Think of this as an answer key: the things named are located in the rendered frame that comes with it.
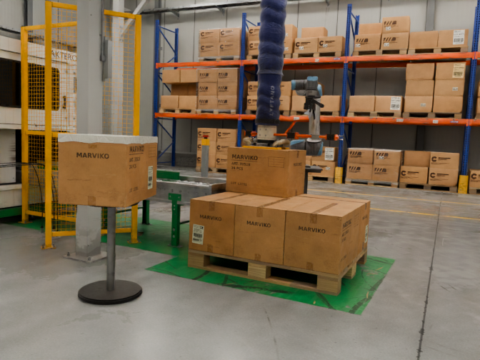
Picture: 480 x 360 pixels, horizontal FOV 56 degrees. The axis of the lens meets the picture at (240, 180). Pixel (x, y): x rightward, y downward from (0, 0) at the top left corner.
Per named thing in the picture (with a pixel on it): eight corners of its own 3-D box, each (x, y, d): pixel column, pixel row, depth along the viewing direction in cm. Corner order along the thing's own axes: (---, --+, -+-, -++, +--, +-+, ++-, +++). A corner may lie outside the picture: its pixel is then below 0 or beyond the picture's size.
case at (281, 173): (225, 191, 407) (227, 146, 403) (246, 187, 442) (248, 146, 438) (286, 198, 379) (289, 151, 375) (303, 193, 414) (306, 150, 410)
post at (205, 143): (198, 228, 500) (201, 138, 490) (201, 228, 506) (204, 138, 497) (203, 229, 497) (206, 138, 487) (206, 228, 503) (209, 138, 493)
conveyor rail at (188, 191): (28, 185, 500) (28, 168, 498) (33, 184, 504) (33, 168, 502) (208, 208, 397) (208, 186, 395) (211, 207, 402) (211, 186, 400)
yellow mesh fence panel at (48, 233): (41, 249, 389) (40, -2, 368) (41, 246, 398) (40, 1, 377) (141, 243, 426) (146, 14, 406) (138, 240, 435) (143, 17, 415)
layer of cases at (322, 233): (188, 248, 356) (190, 198, 352) (243, 228, 444) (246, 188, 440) (338, 275, 303) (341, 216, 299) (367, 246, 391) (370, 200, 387)
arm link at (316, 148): (306, 153, 486) (307, 83, 459) (323, 153, 482) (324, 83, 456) (306, 157, 472) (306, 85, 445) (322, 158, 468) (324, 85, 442)
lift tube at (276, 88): (251, 124, 401) (256, 3, 390) (261, 125, 420) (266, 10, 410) (273, 125, 391) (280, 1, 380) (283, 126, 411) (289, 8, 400)
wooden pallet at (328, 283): (187, 266, 357) (188, 248, 356) (243, 242, 446) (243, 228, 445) (336, 296, 304) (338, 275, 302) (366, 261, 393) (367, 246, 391)
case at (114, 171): (125, 208, 253) (126, 136, 249) (57, 203, 257) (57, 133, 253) (156, 194, 313) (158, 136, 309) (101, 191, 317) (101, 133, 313)
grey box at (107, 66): (89, 78, 371) (89, 41, 368) (93, 78, 376) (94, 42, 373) (107, 77, 362) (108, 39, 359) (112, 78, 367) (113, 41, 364)
